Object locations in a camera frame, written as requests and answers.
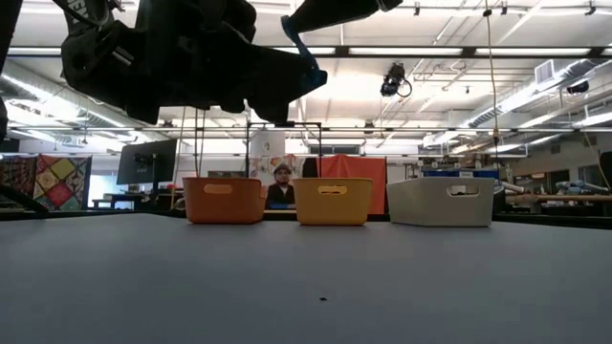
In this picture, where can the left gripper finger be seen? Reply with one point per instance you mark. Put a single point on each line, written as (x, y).
(287, 71)

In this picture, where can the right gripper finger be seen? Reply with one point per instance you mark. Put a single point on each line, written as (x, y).
(334, 12)

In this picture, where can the blue rubber band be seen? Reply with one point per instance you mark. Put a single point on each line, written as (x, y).
(299, 45)

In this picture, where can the white cylinder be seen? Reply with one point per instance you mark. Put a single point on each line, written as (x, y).
(268, 143)

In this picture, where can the floral cloth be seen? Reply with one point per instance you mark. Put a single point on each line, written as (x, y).
(263, 167)

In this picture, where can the black monitor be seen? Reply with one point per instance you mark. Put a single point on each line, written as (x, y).
(148, 160)

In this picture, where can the red cloth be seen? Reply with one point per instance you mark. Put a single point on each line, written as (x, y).
(358, 165)

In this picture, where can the person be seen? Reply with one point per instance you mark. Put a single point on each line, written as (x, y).
(281, 193)

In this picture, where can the yellow plastic basket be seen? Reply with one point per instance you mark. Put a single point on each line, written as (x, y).
(334, 208)

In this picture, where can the orange plastic basket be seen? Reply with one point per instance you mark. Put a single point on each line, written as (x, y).
(225, 203)

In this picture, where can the blue bin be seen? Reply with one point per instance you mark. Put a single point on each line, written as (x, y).
(440, 173)

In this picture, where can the colourful patchwork quilt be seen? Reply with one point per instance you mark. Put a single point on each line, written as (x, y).
(57, 181)

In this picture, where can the white plastic basket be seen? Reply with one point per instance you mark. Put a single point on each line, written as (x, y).
(430, 210)

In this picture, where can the black ceiling speaker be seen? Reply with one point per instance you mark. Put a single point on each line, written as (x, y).
(578, 87)

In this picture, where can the blue table mat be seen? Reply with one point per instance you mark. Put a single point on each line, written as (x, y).
(334, 286)

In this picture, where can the grey rolled mat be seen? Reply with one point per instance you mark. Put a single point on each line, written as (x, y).
(583, 186)

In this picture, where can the wooden bench top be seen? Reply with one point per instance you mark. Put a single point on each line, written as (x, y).
(574, 197)

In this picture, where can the black rack frame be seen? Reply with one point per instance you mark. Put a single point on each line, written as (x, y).
(284, 124)

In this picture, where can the black hanging camera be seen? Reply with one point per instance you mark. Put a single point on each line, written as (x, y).
(393, 79)

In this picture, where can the black aluminium table frame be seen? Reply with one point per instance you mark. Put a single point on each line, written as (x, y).
(550, 221)

